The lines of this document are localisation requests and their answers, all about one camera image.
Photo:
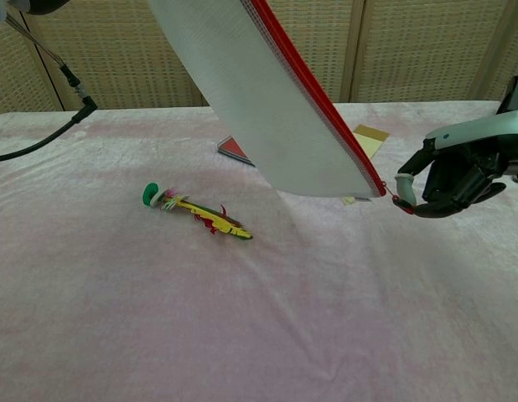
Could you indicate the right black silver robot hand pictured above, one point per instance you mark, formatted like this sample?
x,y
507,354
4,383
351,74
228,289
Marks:
x,y
468,167

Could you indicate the clear mesh zipper pouch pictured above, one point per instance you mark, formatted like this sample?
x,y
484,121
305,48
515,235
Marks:
x,y
263,96

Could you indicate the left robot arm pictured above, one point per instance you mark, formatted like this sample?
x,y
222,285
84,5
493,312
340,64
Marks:
x,y
41,5

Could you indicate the yellow green red feather toy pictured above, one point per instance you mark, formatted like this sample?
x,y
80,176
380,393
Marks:
x,y
200,211

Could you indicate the brown cream bookmark with tassel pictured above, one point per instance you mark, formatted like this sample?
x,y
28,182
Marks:
x,y
373,140

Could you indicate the red ink pad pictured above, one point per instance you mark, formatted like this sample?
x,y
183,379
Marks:
x,y
231,147

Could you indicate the pink tablecloth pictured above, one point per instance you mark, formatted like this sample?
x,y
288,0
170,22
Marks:
x,y
200,314

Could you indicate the woven folding screen wooden frame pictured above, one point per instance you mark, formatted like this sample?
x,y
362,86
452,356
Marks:
x,y
410,46

